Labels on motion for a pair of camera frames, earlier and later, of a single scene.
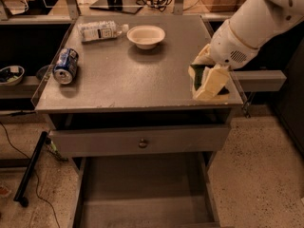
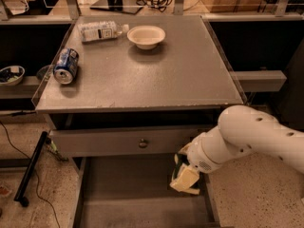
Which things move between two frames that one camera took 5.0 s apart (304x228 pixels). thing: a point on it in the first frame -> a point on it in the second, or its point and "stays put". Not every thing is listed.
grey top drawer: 136,141 stays put
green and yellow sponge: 196,72 -> 180,160
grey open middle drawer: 150,190 stays put
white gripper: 228,47 -> 199,156
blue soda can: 65,66 stays put
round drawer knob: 142,143 stays put
